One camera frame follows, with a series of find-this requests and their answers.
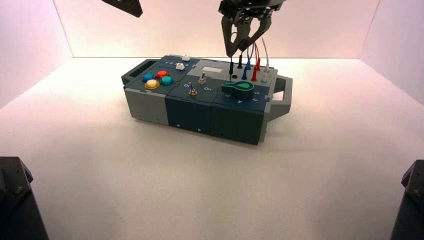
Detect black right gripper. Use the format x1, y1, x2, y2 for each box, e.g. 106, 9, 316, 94
217, 0, 286, 58

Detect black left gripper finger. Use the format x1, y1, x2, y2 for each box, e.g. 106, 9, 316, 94
100, 0, 144, 18

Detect black jumper wire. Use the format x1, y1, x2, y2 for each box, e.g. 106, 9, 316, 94
228, 31, 244, 83

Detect green rotary knob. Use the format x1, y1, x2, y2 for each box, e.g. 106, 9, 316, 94
221, 81, 255, 101

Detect blue grey modular task box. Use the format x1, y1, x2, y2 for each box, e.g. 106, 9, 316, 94
121, 54, 293, 146

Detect blue jumper wire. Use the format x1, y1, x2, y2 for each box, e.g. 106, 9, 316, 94
241, 46, 256, 81

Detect white jumper wire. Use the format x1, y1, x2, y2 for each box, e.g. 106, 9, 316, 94
260, 37, 271, 84

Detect red jumper wire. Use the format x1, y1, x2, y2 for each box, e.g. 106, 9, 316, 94
250, 43, 262, 83

